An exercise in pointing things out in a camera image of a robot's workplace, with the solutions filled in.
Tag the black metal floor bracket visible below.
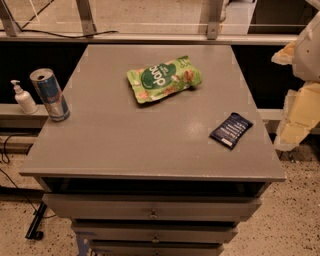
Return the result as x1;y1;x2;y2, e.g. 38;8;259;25
25;202;47;240

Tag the black cable on ledge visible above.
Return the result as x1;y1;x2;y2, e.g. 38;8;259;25
0;29;119;39

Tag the green rice chip bag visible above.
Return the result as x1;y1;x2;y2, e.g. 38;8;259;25
127;56;202;104

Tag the black floor cable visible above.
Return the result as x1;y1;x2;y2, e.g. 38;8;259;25
0;132;58;220

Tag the redbull can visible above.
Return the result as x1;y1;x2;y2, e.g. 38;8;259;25
29;68;70;122

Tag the grey drawer cabinet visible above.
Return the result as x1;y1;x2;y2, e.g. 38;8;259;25
21;45;285;256

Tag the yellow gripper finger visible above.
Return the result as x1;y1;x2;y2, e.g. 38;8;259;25
274;82;320;151
271;41;296;65

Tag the dark blue snack packet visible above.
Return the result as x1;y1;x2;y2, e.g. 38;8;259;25
210;112;253;150

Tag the white pump bottle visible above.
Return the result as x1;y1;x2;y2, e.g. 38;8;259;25
11;80;38;114

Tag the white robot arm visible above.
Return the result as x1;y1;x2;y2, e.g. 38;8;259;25
271;12;320;151

